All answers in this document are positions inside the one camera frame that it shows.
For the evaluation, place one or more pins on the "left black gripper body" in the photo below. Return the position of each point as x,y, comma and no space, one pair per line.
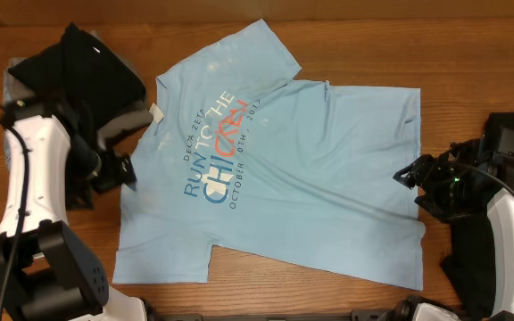
111,170

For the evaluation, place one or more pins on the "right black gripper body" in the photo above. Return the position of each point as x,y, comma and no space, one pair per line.
448,193

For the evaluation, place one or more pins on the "light blue printed t-shirt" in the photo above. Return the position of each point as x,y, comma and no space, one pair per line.
245,155

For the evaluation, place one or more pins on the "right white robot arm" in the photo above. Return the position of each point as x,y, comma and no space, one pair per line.
500,212

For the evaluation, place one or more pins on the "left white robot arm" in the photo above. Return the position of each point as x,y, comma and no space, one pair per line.
55,164

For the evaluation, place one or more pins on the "folded grey garment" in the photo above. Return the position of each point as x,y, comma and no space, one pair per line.
123,116

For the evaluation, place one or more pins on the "black garment pile right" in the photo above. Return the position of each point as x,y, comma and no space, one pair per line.
471,267

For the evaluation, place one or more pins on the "folded black garment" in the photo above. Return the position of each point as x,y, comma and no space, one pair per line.
83,76

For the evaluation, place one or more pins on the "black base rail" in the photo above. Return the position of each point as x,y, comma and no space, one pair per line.
354,315

